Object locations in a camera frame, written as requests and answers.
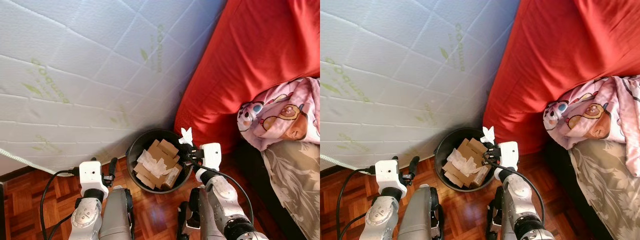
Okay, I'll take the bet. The grey right robot leg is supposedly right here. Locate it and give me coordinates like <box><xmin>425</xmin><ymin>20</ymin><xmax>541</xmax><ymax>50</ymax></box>
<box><xmin>486</xmin><ymin>187</ymin><xmax>521</xmax><ymax>240</ymax></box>
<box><xmin>176</xmin><ymin>187</ymin><xmax>226</xmax><ymax>240</ymax></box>

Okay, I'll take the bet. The black round waste bin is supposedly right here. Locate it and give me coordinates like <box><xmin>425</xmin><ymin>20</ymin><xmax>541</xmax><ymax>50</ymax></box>
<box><xmin>125</xmin><ymin>129</ymin><xmax>195</xmax><ymax>194</ymax></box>
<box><xmin>434</xmin><ymin>127</ymin><xmax>501</xmax><ymax>193</ymax></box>

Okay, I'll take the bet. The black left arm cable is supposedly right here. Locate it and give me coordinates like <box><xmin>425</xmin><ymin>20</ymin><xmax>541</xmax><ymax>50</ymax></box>
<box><xmin>40</xmin><ymin>169</ymin><xmax>81</xmax><ymax>240</ymax></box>
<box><xmin>336</xmin><ymin>167</ymin><xmax>377</xmax><ymax>240</ymax></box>

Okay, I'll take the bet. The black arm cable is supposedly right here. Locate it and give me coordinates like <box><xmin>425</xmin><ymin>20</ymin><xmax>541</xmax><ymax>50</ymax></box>
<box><xmin>482</xmin><ymin>157</ymin><xmax>546</xmax><ymax>223</ymax></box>
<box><xmin>336</xmin><ymin>167</ymin><xmax>377</xmax><ymax>240</ymax></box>
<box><xmin>187</xmin><ymin>160</ymin><xmax>256</xmax><ymax>226</ymax></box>
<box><xmin>40</xmin><ymin>169</ymin><xmax>81</xmax><ymax>240</ymax></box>

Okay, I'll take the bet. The grey left robot leg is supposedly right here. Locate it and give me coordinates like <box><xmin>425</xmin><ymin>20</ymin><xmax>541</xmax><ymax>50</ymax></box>
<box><xmin>400</xmin><ymin>185</ymin><xmax>443</xmax><ymax>240</ymax></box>
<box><xmin>99</xmin><ymin>186</ymin><xmax>135</xmax><ymax>240</ymax></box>

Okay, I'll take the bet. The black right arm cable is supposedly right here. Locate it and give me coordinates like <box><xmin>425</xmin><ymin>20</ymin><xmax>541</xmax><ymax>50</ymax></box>
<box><xmin>187</xmin><ymin>160</ymin><xmax>256</xmax><ymax>226</ymax></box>
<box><xmin>482</xmin><ymin>157</ymin><xmax>546</xmax><ymax>223</ymax></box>

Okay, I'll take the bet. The bed with beige floral sheet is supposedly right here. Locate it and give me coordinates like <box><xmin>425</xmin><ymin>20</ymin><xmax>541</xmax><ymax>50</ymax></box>
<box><xmin>567</xmin><ymin>137</ymin><xmax>640</xmax><ymax>240</ymax></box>
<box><xmin>261</xmin><ymin>141</ymin><xmax>321</xmax><ymax>240</ymax></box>

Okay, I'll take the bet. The pink princess print pillow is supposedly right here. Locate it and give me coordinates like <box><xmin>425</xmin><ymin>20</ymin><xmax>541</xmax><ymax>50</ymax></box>
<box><xmin>542</xmin><ymin>75</ymin><xmax>640</xmax><ymax>151</ymax></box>
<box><xmin>237</xmin><ymin>76</ymin><xmax>321</xmax><ymax>152</ymax></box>

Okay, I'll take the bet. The large red covered mattress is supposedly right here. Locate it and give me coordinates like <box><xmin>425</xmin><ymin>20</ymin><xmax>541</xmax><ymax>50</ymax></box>
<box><xmin>173</xmin><ymin>0</ymin><xmax>321</xmax><ymax>155</ymax></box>
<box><xmin>482</xmin><ymin>0</ymin><xmax>640</xmax><ymax>156</ymax></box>

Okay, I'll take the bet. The white paper towel wad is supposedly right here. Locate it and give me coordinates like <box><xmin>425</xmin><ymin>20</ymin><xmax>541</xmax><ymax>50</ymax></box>
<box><xmin>137</xmin><ymin>149</ymin><xmax>173</xmax><ymax>178</ymax></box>
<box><xmin>446</xmin><ymin>148</ymin><xmax>481</xmax><ymax>176</ymax></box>

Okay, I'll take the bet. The white tissue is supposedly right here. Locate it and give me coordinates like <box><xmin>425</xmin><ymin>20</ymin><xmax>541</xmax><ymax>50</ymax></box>
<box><xmin>178</xmin><ymin>127</ymin><xmax>194</xmax><ymax>147</ymax></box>
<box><xmin>481</xmin><ymin>126</ymin><xmax>497</xmax><ymax>146</ymax></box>

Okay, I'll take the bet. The white braided rope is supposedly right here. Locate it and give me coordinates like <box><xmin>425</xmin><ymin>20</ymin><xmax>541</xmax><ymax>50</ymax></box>
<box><xmin>320</xmin><ymin>154</ymin><xmax>351</xmax><ymax>171</ymax></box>
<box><xmin>0</xmin><ymin>147</ymin><xmax>56</xmax><ymax>177</ymax></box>

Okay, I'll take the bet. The brown cardboard piece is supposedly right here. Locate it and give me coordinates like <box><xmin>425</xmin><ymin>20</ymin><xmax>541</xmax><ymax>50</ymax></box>
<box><xmin>159</xmin><ymin>139</ymin><xmax>181</xmax><ymax>159</ymax></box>
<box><xmin>442</xmin><ymin>161</ymin><xmax>468</xmax><ymax>188</ymax></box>
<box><xmin>162</xmin><ymin>165</ymin><xmax>183</xmax><ymax>190</ymax></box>
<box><xmin>470</xmin><ymin>165</ymin><xmax>491</xmax><ymax>188</ymax></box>
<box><xmin>132</xmin><ymin>162</ymin><xmax>161</xmax><ymax>190</ymax></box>
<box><xmin>467</xmin><ymin>137</ymin><xmax>488</xmax><ymax>157</ymax></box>

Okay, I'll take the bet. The grey robot leg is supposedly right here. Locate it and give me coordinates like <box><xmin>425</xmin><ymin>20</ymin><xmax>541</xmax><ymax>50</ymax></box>
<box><xmin>486</xmin><ymin>187</ymin><xmax>521</xmax><ymax>240</ymax></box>
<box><xmin>176</xmin><ymin>187</ymin><xmax>226</xmax><ymax>240</ymax></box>
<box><xmin>99</xmin><ymin>186</ymin><xmax>135</xmax><ymax>240</ymax></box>
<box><xmin>400</xmin><ymin>185</ymin><xmax>443</xmax><ymax>240</ymax></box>

